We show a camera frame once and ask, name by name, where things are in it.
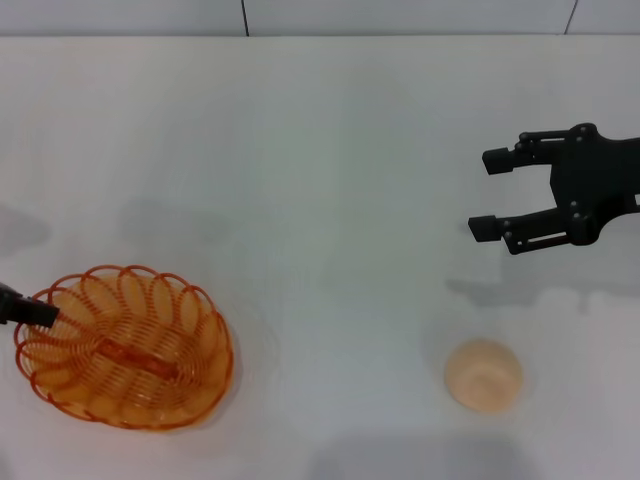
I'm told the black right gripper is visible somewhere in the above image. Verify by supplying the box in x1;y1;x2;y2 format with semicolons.
467;122;640;257

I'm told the orange woven plastic basket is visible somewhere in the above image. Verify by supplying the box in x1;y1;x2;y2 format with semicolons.
14;264;236;431

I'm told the pale round bun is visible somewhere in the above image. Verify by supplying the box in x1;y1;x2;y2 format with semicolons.
443;337;525;415

